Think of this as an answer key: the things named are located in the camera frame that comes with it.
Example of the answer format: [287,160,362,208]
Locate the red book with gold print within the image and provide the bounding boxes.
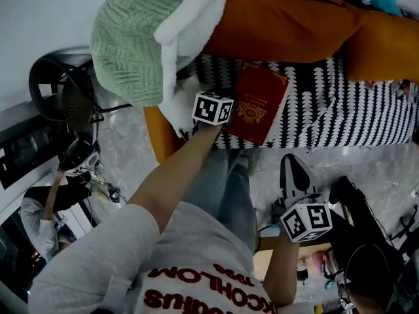
[223,61,292,146]

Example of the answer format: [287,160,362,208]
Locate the black round fan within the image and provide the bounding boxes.
[27,51,105,133]

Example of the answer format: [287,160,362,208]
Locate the black white patterned seat cushion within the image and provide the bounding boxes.
[178,53,419,150]

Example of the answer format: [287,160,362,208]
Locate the green knitted blanket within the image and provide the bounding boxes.
[90,0,211,108]

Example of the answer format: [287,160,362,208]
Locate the person's right forearm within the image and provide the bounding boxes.
[263,237,301,307]

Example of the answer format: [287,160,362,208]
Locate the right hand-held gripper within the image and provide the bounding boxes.
[270,153,334,243]

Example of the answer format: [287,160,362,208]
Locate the black appliance with white frame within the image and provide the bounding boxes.
[0,118,66,190]

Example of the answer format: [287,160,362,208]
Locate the white cable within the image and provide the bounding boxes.
[306,98,338,150]

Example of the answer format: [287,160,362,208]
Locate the person's left forearm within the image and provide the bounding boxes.
[126,122,224,236]

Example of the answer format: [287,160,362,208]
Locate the person's blue jeans legs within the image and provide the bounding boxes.
[181,148,260,253]

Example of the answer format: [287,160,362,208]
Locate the black bag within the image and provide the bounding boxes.
[328,175,407,310]

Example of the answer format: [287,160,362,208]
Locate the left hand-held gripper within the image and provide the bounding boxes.
[191,90,235,133]

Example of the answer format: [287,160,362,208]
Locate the pink cup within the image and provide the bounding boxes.
[310,251,325,270]

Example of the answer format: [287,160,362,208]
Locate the orange sofa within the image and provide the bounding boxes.
[143,0,419,165]

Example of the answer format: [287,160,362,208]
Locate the white fluffy blanket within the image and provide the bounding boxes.
[153,0,231,139]

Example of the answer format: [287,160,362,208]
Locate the person's grey printed shirt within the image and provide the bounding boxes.
[28,200,316,314]

